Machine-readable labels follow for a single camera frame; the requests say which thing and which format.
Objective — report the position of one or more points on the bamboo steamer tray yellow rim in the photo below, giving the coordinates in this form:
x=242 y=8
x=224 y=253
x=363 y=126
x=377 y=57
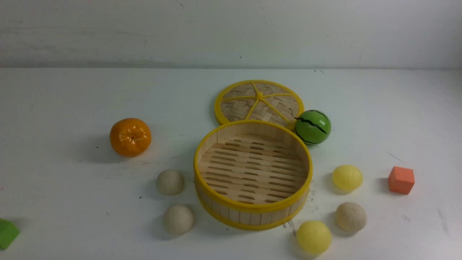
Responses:
x=252 y=175

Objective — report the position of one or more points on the green foam block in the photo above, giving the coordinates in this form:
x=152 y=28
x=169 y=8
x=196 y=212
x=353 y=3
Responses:
x=8 y=233

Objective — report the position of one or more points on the yellow bun bottom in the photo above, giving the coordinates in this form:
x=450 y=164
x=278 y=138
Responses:
x=314 y=237

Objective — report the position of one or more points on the orange foam cube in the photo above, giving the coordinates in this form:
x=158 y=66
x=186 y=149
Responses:
x=401 y=180

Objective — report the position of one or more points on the white bun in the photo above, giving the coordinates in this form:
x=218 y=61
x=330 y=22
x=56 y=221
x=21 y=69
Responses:
x=351 y=217
x=178 y=219
x=170 y=182

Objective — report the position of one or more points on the woven bamboo steamer lid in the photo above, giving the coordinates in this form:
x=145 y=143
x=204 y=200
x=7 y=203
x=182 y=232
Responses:
x=258 y=100

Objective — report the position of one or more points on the yellow bun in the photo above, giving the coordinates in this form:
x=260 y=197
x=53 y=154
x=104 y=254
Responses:
x=314 y=237
x=347 y=177

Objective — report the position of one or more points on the green toy watermelon ball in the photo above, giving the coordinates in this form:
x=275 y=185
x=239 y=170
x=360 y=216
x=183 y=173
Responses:
x=312 y=127

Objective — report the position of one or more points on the orange toy tangerine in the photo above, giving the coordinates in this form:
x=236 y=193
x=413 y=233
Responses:
x=130 y=137

